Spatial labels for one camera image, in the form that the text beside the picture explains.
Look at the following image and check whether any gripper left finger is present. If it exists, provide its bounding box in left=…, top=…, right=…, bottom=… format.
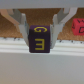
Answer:
left=0, top=8, right=30, bottom=46

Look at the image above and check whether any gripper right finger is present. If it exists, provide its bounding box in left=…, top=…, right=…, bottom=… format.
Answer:
left=51, top=7, right=79, bottom=42

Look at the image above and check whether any purple block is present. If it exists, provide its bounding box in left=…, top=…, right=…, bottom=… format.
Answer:
left=27, top=24, right=55, bottom=55

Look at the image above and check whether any pink block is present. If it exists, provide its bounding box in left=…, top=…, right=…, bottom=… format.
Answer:
left=70, top=17, right=84, bottom=35

